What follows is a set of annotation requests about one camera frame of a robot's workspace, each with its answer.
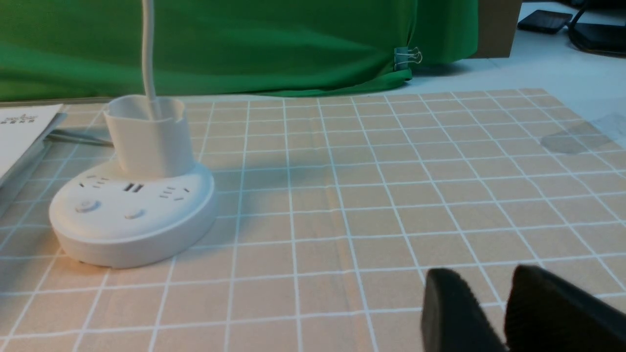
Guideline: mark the black monitor stand base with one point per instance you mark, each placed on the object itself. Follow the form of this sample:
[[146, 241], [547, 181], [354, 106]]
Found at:
[[595, 38]]

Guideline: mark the green backdrop cloth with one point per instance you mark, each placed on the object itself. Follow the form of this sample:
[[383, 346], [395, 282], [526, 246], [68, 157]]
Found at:
[[68, 49]]

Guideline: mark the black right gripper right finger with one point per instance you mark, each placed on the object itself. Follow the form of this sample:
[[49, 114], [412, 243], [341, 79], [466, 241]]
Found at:
[[546, 313]]

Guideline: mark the white Nanoradar product brochure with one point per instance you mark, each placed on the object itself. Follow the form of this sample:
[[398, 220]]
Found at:
[[22, 134]]

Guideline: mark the black flat device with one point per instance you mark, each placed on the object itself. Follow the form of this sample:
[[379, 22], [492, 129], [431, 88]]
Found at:
[[542, 21]]

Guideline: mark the brown cardboard box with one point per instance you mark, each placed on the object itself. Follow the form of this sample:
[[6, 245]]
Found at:
[[497, 24]]

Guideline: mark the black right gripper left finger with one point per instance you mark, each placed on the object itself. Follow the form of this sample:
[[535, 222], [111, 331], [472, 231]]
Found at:
[[452, 319]]

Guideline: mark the white desk lamp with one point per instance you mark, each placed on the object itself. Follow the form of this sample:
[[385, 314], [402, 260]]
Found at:
[[152, 201]]

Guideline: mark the beige grid tablecloth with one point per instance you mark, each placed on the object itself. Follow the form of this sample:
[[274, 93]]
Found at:
[[331, 212]]

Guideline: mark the silver binder clip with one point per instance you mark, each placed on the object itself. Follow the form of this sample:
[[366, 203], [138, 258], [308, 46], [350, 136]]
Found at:
[[405, 56]]

